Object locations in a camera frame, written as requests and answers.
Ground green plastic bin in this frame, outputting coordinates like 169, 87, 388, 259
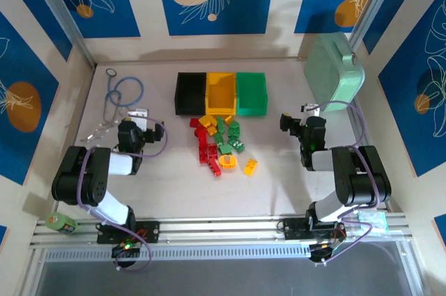
236, 71, 268, 117

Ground black plastic bin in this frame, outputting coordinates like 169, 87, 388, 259
174, 72, 208, 116

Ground yellow plastic bin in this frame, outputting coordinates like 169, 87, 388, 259
204, 71, 240, 117

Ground orange round lego piece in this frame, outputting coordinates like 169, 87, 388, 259
218, 154, 238, 171

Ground metal surgical forceps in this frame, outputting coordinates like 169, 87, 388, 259
80, 114, 130, 143

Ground blue stethoscope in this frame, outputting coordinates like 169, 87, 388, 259
103, 68, 146, 126

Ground mint green carry case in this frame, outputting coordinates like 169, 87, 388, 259
304, 31, 367, 113

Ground clear plastic bag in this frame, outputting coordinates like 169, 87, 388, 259
355, 210, 389, 237

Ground green tape roll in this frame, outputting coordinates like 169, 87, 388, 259
46, 212, 78, 236

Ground black connector board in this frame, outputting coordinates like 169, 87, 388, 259
111, 242, 142, 259
309, 242, 336, 264

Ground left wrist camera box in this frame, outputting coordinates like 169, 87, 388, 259
128, 107, 151, 129

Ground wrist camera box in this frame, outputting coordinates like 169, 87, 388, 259
128, 107, 151, 129
300, 102, 322, 118

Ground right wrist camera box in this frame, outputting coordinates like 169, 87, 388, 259
300, 102, 322, 118

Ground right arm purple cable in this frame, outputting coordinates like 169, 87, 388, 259
315, 100, 381, 266

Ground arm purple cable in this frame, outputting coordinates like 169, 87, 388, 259
77, 116, 171, 273
315, 100, 381, 266

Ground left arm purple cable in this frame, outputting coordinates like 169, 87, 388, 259
77, 116, 171, 273

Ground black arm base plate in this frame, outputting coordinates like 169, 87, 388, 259
282, 217, 346, 241
96, 221, 161, 244

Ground aluminium mounting rail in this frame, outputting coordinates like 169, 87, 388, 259
29, 214, 414, 249

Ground grey slotted cable duct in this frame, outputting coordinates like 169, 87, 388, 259
44, 244, 313, 263

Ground aluminium frame post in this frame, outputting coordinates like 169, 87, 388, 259
26, 0, 98, 69
348, 0, 399, 52

